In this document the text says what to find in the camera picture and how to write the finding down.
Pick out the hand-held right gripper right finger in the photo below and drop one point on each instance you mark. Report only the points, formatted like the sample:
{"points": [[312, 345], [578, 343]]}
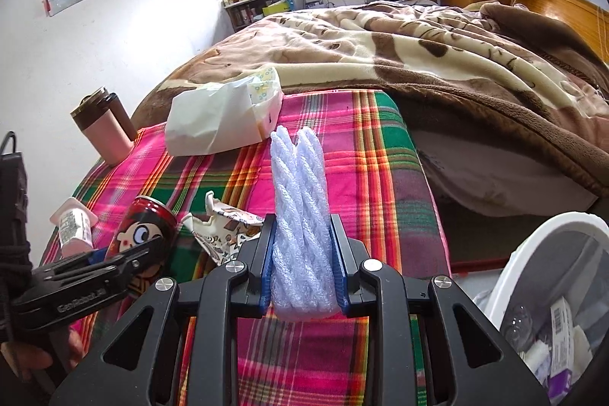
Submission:
{"points": [[338, 273]]}

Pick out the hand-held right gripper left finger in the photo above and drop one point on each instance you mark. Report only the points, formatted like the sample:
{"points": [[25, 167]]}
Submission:
{"points": [[265, 273]]}

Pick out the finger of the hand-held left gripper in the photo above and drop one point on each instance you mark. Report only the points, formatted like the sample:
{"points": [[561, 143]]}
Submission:
{"points": [[95, 257], [142, 275]]}

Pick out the red cartoon drink can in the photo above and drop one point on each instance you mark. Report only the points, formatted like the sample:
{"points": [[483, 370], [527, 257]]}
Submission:
{"points": [[142, 225]]}

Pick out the white trash bin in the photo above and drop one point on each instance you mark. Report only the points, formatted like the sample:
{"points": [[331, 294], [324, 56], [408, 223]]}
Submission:
{"points": [[523, 258]]}

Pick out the purple and white box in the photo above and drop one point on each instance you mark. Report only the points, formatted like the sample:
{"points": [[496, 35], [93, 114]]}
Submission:
{"points": [[564, 387]]}

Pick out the person's left hand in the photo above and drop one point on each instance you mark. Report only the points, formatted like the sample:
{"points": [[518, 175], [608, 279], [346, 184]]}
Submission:
{"points": [[33, 362]]}

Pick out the white yogurt cup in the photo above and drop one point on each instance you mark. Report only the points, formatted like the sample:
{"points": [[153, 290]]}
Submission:
{"points": [[73, 227]]}

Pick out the crumpled brown patterned wrapper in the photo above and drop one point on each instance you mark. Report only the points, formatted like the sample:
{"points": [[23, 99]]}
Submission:
{"points": [[223, 235]]}

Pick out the pink plaid blanket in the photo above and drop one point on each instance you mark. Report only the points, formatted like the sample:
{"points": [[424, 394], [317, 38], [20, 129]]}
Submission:
{"points": [[371, 177]]}

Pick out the pink mug with brown lid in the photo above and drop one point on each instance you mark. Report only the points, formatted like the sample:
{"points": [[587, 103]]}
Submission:
{"points": [[107, 125]]}

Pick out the white tissue pack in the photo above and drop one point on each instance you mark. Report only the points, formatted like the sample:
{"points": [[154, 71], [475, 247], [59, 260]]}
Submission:
{"points": [[214, 116]]}

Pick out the clear plastic bottle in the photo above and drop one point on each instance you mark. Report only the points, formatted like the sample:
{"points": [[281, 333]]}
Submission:
{"points": [[518, 325]]}

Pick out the brown and cream blanket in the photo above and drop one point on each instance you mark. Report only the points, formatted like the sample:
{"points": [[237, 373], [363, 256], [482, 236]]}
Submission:
{"points": [[404, 49]]}

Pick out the white barcode box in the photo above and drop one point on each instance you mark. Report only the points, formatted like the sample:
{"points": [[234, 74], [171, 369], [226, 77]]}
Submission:
{"points": [[568, 315]]}

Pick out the cluttered shelf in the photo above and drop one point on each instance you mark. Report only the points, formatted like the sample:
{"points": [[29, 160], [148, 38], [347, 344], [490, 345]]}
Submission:
{"points": [[257, 9]]}

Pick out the yellow box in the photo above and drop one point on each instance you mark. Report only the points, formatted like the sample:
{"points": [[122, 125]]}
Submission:
{"points": [[276, 9]]}

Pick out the wooden headboard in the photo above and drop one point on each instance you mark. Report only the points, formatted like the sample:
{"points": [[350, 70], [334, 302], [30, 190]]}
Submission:
{"points": [[571, 11]]}

